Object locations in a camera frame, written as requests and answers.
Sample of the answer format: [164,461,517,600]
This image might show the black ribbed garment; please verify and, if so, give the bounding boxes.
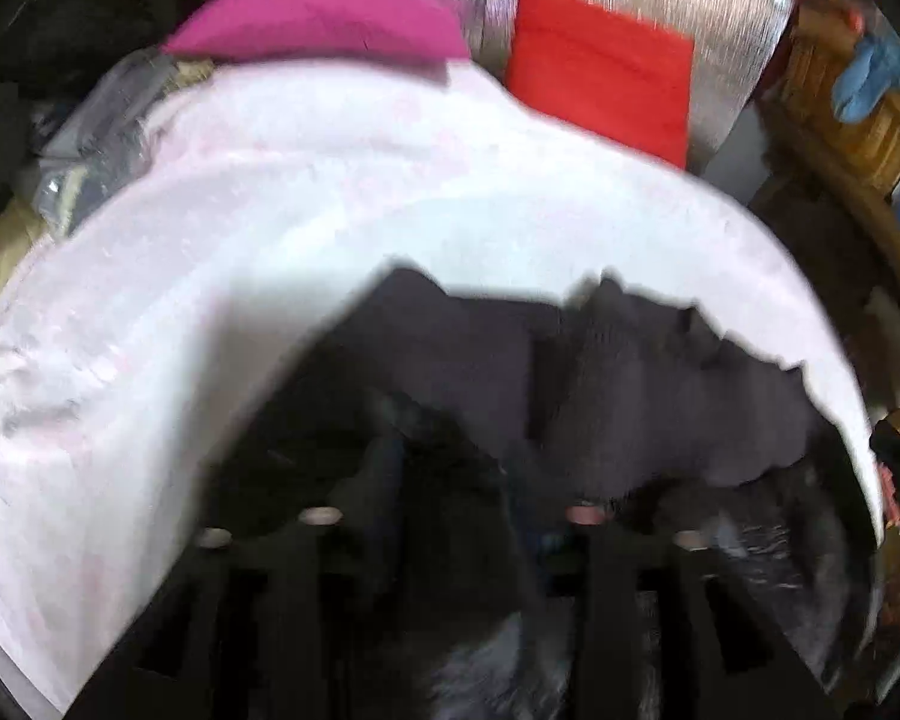
[209,270,870,718]

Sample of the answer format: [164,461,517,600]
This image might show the dark clothes pile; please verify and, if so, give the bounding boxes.
[0,0,160,216]

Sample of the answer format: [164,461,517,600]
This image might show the white pink bed blanket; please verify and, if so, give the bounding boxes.
[0,59,881,718]

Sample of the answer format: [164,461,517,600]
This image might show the grey plastic bag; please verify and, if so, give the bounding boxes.
[19,49,214,239]

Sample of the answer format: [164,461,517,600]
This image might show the wicker basket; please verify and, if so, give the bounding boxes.
[759,0,900,282]

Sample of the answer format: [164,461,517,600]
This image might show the red pillow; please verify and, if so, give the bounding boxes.
[505,0,694,169]

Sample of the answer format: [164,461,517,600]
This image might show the magenta pillow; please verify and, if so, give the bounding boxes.
[162,0,470,64]

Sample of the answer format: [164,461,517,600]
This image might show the light blue cloth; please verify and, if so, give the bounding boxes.
[831,32,900,124]

